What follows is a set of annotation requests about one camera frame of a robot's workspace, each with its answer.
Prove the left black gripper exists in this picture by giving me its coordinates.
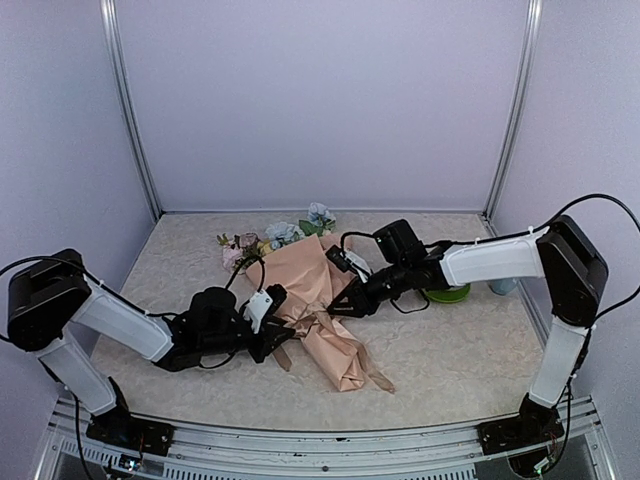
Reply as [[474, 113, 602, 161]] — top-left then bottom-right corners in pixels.
[[200, 316, 295, 363]]

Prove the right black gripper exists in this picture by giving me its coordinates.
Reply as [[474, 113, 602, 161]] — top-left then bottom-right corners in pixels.
[[327, 259, 412, 317]]

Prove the tan ribbon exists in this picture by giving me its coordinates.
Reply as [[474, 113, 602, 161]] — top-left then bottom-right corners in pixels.
[[276, 301, 396, 394]]

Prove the pink wrapping paper sheet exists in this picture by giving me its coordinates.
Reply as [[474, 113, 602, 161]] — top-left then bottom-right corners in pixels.
[[246, 234, 366, 392]]

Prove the pink rose stem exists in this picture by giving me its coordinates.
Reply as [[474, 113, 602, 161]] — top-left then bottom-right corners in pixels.
[[216, 232, 262, 273]]

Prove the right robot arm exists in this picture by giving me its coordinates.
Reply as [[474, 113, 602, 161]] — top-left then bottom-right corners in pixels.
[[326, 215, 609, 444]]

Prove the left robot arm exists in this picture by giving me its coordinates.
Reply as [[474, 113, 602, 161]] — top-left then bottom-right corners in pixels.
[[1, 249, 295, 445]]

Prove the green plate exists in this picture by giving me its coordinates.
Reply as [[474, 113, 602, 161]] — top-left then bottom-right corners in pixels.
[[423, 284, 471, 304]]

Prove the light blue cup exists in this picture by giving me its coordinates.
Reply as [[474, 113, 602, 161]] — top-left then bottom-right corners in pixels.
[[489, 278, 517, 296]]

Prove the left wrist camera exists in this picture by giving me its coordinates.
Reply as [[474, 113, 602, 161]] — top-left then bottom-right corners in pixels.
[[243, 284, 287, 334]]

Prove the front aluminium rail base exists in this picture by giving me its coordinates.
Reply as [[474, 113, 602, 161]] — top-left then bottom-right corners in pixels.
[[34, 394, 616, 480]]

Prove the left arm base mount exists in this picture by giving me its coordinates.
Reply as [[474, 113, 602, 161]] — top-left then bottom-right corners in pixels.
[[86, 377, 175, 457]]

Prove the right aluminium frame post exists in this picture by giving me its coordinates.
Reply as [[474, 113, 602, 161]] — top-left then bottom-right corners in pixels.
[[483, 0, 544, 222]]

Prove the aluminium frame post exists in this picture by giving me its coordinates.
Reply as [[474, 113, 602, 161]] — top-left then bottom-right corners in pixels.
[[100, 0, 164, 223], [483, 0, 544, 222]]

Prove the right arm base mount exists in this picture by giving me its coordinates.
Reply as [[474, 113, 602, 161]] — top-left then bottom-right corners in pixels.
[[476, 394, 564, 455]]

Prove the left aluminium frame post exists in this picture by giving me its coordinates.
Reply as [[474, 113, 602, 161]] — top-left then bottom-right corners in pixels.
[[100, 0, 164, 223]]

